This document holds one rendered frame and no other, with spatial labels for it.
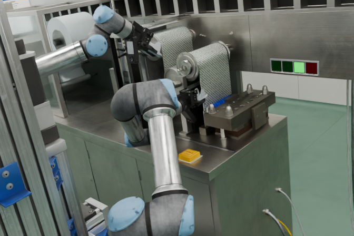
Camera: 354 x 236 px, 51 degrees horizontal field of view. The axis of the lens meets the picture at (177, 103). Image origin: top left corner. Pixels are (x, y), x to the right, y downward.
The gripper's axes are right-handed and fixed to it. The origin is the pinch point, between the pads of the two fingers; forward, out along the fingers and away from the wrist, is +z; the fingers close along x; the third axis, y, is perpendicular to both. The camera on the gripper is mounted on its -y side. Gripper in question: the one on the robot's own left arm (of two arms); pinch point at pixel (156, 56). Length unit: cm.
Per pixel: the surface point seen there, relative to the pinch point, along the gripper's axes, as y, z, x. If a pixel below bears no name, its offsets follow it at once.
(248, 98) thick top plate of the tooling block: 1, 51, -20
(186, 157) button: -38.4, 19.8, -19.5
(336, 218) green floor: -40, 162, -42
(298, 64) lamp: 20, 47, -44
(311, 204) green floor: -36, 167, -21
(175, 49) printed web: 14.7, 24.1, 15.7
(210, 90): -2.1, 34.3, -8.2
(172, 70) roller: 1.7, 20.7, 8.7
